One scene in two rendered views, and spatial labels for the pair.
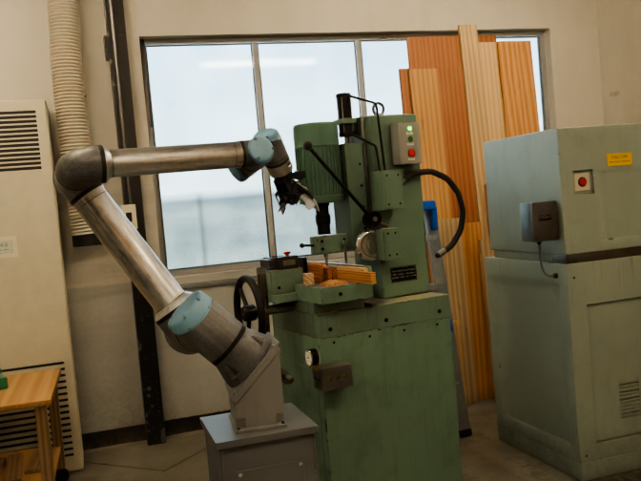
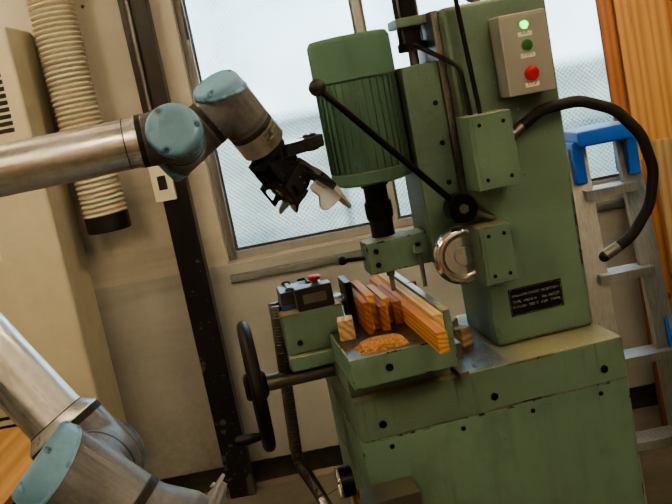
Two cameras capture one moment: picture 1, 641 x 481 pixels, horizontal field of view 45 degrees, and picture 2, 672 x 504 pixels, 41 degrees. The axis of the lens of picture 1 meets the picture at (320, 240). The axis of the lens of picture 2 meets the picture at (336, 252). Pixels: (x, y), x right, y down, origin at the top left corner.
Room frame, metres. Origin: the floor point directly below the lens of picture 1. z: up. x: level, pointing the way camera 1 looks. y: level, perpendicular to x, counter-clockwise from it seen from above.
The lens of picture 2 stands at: (1.15, -0.50, 1.40)
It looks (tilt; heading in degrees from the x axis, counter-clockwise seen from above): 10 degrees down; 17
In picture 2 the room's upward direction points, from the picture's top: 11 degrees counter-clockwise
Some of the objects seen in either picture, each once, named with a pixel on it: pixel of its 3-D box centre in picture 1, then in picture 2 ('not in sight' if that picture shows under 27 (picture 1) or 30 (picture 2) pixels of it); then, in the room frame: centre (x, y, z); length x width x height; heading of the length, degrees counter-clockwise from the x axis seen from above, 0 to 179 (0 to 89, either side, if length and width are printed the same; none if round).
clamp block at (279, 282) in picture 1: (280, 280); (310, 322); (2.99, 0.17, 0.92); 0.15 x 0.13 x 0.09; 25
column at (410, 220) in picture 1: (385, 206); (502, 169); (3.18, -0.28, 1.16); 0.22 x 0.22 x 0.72; 25
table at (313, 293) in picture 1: (301, 288); (351, 333); (3.03, 0.09, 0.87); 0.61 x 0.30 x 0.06; 25
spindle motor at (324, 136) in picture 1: (318, 163); (360, 109); (3.05, -0.02, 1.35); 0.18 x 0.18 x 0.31
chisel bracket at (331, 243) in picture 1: (330, 245); (396, 254); (3.06, -0.04, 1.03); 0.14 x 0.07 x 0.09; 115
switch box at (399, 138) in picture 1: (405, 143); (522, 53); (3.06, -0.37, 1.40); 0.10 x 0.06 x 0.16; 115
